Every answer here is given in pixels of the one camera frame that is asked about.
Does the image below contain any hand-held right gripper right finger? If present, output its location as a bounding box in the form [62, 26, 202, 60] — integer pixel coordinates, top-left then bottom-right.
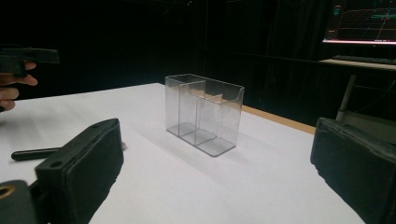
[310, 117, 396, 224]

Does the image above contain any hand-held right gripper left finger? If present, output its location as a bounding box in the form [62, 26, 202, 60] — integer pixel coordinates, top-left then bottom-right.
[35, 118, 125, 224]

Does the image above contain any black pen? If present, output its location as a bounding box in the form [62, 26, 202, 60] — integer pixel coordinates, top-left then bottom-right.
[10, 142, 127, 162]

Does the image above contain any clear acrylic organizer box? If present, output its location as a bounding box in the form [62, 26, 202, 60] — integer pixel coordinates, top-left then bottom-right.
[164, 73, 246, 158]

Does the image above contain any side desk with metal legs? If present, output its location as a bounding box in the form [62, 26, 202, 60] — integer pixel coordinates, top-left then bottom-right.
[318, 58, 396, 122]

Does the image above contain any black keyboard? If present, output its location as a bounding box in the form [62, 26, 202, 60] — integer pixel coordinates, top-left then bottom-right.
[332, 54, 396, 66]

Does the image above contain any computer monitor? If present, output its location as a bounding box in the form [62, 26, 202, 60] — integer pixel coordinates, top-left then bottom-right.
[322, 0, 396, 46]

